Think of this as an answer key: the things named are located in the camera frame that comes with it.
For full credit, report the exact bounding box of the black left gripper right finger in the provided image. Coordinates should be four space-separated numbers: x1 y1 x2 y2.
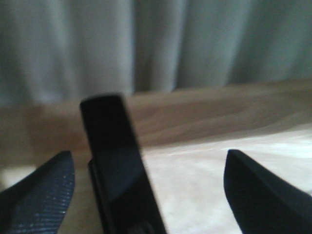
224 149 312 234

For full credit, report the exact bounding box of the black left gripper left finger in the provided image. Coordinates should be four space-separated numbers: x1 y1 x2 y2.
0 151 75 234

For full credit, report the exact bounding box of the black orange stapler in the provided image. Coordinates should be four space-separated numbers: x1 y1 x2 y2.
80 95 166 234

